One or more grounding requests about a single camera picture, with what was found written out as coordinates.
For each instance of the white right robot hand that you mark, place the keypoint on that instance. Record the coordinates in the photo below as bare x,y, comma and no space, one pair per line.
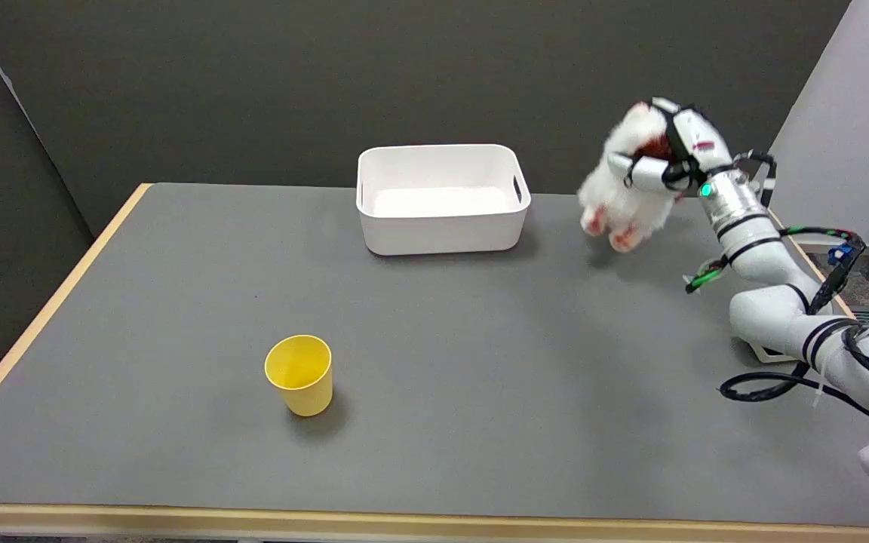
695,147

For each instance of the white fluffy plush toy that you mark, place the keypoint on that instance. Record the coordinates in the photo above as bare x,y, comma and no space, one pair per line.
623,196

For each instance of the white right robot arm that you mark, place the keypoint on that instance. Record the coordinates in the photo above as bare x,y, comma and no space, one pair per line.
781,302

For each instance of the white plastic storage box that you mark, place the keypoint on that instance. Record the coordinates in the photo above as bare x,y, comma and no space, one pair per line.
442,200

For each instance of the yellow plastic cup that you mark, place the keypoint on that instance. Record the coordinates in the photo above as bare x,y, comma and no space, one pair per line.
300,375

